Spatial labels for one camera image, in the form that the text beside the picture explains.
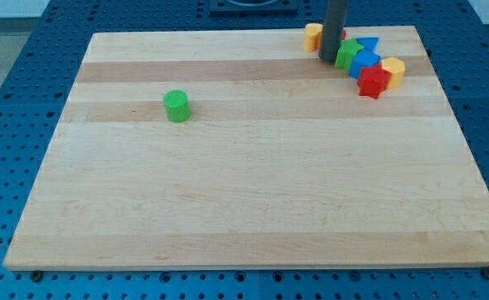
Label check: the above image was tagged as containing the yellow heart block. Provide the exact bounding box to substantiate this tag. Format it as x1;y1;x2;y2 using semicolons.
303;23;323;52

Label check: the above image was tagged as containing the wooden board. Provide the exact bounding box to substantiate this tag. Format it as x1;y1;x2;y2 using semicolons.
3;26;489;271

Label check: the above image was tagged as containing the green cylinder block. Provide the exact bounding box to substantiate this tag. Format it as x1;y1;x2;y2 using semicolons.
163;90;191;123

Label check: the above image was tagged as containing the green star block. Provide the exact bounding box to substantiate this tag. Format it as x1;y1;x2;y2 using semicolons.
335;39;365;70

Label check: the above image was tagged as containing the red star block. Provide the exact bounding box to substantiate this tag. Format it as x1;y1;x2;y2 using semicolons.
357;65;392;99

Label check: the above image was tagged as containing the blue cube block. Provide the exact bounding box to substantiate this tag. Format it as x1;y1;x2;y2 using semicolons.
348;49;381;79

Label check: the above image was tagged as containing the blue triangle block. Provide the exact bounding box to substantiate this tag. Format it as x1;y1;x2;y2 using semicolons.
356;37;379;52

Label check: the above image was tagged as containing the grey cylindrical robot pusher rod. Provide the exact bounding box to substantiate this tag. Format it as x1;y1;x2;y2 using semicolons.
318;0;349;63

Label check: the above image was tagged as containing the yellow hexagon block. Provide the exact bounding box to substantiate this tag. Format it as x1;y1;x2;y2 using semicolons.
381;57;406;89

